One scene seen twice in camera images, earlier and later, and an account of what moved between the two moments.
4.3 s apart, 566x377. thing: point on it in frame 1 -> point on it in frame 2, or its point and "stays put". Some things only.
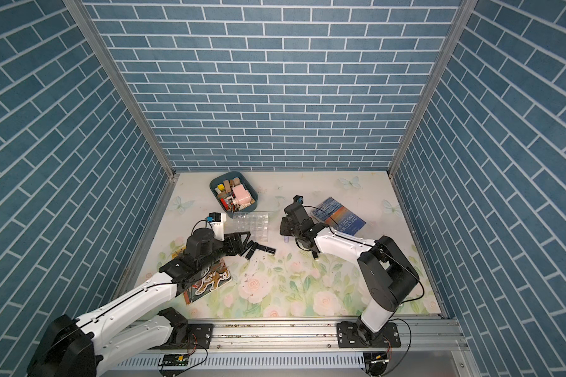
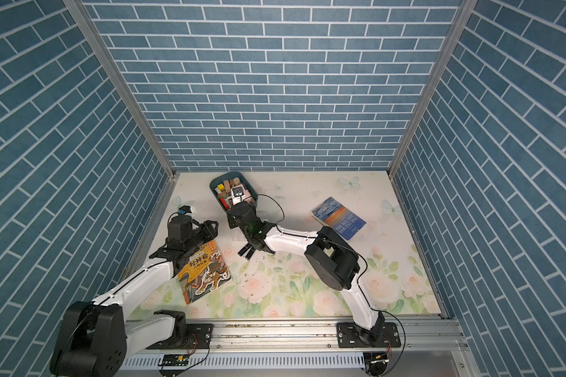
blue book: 339,216 stays put
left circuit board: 174,360 stays put
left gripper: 240,246 -> 208,230
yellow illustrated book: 217,275 stays put
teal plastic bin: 234,193 stays put
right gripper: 286,225 -> 234,224
